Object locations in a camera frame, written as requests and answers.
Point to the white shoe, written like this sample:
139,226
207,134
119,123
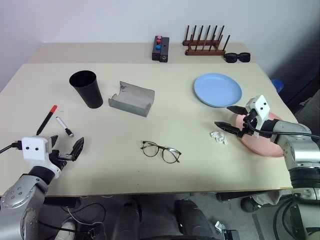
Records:
66,228

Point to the light blue plate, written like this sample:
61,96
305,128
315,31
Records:
217,88

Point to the grey trouser leg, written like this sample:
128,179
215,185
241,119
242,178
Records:
308,110

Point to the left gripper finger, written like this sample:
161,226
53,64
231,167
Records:
54,141
78,147

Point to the black shoe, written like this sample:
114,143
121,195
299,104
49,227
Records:
247,205

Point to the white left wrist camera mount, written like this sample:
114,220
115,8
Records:
33,150

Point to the black plastic cup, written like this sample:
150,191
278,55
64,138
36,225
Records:
90,95

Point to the plain black box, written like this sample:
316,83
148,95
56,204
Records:
164,50

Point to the grey open glasses case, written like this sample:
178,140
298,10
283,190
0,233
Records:
135,105

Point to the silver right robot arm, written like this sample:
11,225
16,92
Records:
295,150

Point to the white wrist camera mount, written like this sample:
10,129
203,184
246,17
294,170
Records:
33,150
261,106

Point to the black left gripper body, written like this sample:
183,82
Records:
58,160

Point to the dark rounded shape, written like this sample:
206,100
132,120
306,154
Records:
192,220

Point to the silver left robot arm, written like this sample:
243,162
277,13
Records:
17,192

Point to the blue round object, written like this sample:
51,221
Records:
278,85

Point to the crumpled white tissue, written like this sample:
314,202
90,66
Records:
219,137

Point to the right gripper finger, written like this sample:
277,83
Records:
237,109
230,127

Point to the white marker with black cap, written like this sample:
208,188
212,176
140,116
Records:
61,123

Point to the pink plate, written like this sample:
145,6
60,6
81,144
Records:
260,147

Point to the brown wooden peg rack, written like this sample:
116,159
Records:
200,52

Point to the black box with round buttons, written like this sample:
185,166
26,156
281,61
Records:
156,53

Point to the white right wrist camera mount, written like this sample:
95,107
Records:
261,106

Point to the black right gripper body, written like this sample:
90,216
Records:
250,123

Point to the black marker with red cap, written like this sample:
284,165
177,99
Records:
46,121

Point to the black sunglasses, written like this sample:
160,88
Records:
231,58

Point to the tortoiseshell frame eyeglasses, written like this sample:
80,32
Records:
160,148

